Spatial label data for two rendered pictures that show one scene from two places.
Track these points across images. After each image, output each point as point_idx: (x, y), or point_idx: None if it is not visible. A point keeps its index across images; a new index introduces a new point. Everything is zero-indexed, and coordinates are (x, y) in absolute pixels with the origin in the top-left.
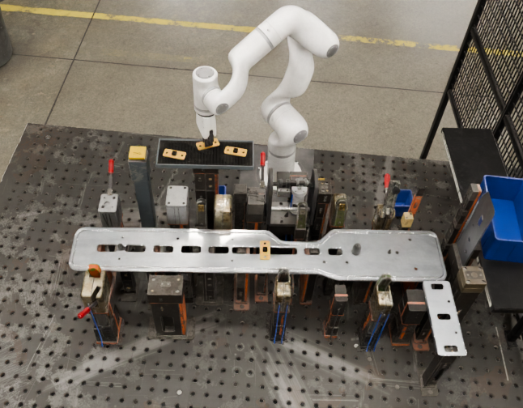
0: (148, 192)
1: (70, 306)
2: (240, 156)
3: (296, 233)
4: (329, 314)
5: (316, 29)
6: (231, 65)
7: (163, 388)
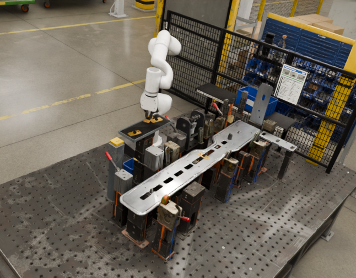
0: (120, 168)
1: (129, 258)
2: (160, 121)
3: (200, 146)
4: (237, 172)
5: (174, 39)
6: (158, 63)
7: (216, 251)
